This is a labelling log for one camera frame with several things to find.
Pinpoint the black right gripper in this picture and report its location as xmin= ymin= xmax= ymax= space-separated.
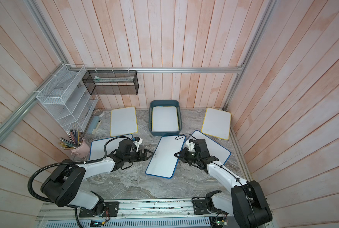
xmin=175 ymin=147 xmax=201 ymax=165

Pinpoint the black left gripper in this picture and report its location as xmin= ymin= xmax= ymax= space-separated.
xmin=124 ymin=149 xmax=154 ymax=162

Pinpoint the blue-framed whiteboard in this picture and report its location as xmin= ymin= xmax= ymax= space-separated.
xmin=192 ymin=130 xmax=231 ymax=165
xmin=89 ymin=137 xmax=124 ymax=160
xmin=145 ymin=136 xmax=185 ymax=179

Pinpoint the yellow-framed whiteboard placed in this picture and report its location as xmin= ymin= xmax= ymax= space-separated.
xmin=151 ymin=106 xmax=180 ymax=132

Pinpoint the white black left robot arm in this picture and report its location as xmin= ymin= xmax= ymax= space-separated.
xmin=41 ymin=136 xmax=154 ymax=214

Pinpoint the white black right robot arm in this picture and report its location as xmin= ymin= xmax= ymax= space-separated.
xmin=174 ymin=139 xmax=273 ymax=228

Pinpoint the yellow-framed whiteboard far left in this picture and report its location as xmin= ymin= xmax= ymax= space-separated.
xmin=110 ymin=106 xmax=138 ymax=137

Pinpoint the yellow-framed whiteboard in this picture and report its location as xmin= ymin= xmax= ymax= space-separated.
xmin=201 ymin=107 xmax=231 ymax=140
xmin=110 ymin=106 xmax=138 ymax=137

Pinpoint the yellow-framed whiteboard far right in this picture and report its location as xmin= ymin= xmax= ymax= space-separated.
xmin=201 ymin=107 xmax=231 ymax=140

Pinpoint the teal plastic storage box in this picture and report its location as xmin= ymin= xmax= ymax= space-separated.
xmin=149 ymin=100 xmax=182 ymax=136

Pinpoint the pink pencil cup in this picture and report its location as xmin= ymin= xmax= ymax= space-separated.
xmin=71 ymin=139 xmax=90 ymax=158

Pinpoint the light blue stapler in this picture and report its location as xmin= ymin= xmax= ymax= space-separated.
xmin=86 ymin=116 xmax=102 ymax=135

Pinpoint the small clear tape roll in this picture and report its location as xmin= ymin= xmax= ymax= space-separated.
xmin=93 ymin=109 xmax=104 ymax=118

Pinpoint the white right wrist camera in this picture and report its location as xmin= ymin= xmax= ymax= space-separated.
xmin=186 ymin=139 xmax=195 ymax=152

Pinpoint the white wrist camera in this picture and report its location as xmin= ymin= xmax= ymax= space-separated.
xmin=132 ymin=137 xmax=143 ymax=152
xmin=186 ymin=139 xmax=195 ymax=152

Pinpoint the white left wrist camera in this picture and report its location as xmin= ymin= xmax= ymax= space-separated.
xmin=132 ymin=137 xmax=143 ymax=152

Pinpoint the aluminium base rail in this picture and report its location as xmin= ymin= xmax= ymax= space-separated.
xmin=35 ymin=196 xmax=273 ymax=221

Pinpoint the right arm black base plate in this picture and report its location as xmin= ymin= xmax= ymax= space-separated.
xmin=191 ymin=197 xmax=216 ymax=215

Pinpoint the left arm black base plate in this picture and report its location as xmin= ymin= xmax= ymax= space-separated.
xmin=79 ymin=201 xmax=120 ymax=218

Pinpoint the black mesh wall basket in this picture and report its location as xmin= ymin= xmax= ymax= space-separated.
xmin=83 ymin=69 xmax=139 ymax=96

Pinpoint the aluminium horizontal wall rail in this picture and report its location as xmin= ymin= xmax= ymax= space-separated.
xmin=69 ymin=65 xmax=243 ymax=74

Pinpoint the white wire wall shelf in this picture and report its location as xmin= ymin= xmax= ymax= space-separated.
xmin=36 ymin=64 xmax=98 ymax=132

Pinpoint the black corrugated cable conduit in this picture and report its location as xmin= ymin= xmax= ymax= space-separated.
xmin=27 ymin=135 xmax=134 ymax=228

